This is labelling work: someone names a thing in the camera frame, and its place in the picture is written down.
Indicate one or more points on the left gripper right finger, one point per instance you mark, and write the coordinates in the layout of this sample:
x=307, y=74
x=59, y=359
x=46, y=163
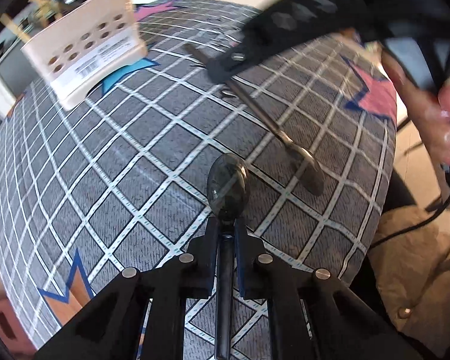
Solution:
x=312, y=317

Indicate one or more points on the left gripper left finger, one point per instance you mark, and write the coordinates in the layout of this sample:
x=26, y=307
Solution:
x=141, y=315

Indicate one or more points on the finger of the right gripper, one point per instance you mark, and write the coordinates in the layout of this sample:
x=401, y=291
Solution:
x=289, y=23

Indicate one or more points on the black handled spoon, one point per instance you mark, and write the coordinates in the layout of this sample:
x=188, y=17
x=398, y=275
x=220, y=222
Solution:
x=307, y=168
x=227, y=191

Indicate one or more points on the plain bamboo chopstick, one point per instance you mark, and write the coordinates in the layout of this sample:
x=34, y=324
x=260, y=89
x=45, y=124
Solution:
x=12, y=27

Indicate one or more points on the person right hand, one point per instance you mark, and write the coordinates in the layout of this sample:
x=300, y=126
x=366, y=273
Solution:
x=430, y=113

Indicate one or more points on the pink plastic stool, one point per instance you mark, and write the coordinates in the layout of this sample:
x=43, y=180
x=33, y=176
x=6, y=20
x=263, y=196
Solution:
x=12, y=332

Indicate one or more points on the grey checkered tablecloth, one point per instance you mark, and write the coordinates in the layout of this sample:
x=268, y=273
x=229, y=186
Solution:
x=120, y=181

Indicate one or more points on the beige utensil holder caddy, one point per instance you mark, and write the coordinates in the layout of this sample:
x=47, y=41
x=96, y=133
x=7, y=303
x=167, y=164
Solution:
x=77, y=51

